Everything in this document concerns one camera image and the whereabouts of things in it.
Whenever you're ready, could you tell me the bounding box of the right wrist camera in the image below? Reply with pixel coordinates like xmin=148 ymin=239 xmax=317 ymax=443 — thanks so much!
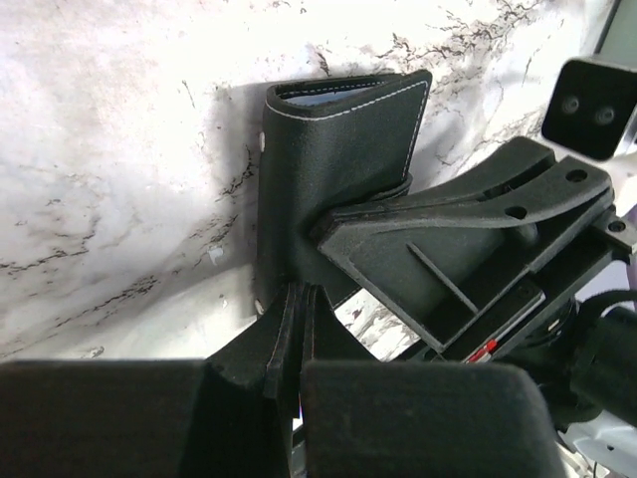
xmin=541 ymin=58 xmax=636 ymax=161

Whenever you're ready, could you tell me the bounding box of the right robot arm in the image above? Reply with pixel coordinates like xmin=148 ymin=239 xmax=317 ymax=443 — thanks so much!
xmin=312 ymin=137 xmax=636 ymax=438

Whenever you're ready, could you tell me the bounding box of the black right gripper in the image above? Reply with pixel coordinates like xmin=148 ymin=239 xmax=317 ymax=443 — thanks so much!
xmin=312 ymin=136 xmax=614 ymax=362

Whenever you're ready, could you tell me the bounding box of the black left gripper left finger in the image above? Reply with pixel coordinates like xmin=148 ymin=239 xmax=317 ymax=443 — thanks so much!
xmin=1 ymin=284 xmax=302 ymax=477

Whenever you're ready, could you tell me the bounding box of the black leather card holder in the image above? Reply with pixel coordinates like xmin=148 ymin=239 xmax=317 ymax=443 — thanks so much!
xmin=255 ymin=70 xmax=432 ymax=308

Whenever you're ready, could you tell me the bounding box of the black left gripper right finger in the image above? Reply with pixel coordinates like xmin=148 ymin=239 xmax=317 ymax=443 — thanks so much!
xmin=300 ymin=286 xmax=565 ymax=477

